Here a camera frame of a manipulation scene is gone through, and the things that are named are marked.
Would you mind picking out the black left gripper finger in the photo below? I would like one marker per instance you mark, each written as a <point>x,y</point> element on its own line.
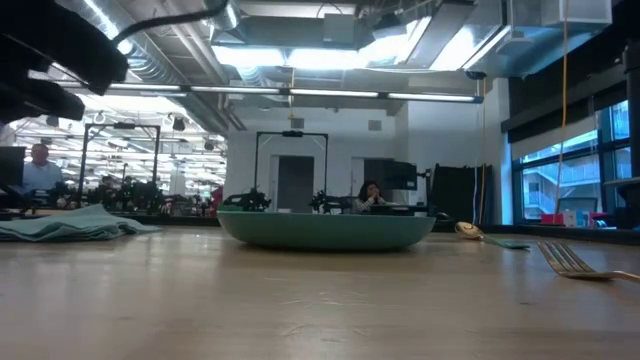
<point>75,45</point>
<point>45,102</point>

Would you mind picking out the gold metal fork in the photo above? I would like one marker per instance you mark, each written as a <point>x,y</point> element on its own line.
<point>567,262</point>

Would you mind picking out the black monitor on arm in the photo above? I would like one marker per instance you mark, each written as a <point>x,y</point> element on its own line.
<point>397,175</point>

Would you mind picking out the background black robot arm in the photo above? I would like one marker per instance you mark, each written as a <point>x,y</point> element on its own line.
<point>327,201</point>
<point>247,201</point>

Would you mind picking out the person in light shirt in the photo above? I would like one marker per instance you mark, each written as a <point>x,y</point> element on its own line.
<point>42,172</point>

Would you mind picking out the black computer monitor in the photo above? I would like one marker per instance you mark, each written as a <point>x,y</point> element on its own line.
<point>11,166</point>

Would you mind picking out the green folded cloth napkin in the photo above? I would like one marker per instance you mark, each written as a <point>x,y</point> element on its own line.
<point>75,222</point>

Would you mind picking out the long ceiling light bar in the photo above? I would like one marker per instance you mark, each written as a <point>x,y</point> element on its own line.
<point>330,93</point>

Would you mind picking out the grey door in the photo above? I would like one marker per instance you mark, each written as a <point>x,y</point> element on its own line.
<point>295,184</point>

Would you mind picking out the green round plate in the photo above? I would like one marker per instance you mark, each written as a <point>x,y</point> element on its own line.
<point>325,230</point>

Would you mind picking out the seated person at desk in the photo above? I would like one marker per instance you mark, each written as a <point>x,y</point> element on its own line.
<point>369,197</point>

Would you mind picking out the black computer mouse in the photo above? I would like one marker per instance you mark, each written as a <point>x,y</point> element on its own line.
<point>443,216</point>

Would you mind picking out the black standing panel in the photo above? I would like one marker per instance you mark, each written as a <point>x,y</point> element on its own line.
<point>460,192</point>

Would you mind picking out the red box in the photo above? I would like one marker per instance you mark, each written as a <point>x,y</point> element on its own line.
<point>551,219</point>

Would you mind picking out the blue box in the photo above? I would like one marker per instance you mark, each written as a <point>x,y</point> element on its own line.
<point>581,218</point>

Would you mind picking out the silver ventilation duct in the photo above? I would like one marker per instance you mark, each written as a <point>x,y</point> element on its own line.
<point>150,65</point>

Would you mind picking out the tall black metal frame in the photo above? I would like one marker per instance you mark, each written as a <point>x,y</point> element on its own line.
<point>120,126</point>

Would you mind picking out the black frame with camera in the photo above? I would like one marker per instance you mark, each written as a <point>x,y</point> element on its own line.
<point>292,133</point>

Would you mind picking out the black dome ceiling camera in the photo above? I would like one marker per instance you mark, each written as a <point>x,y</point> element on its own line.
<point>475,75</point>

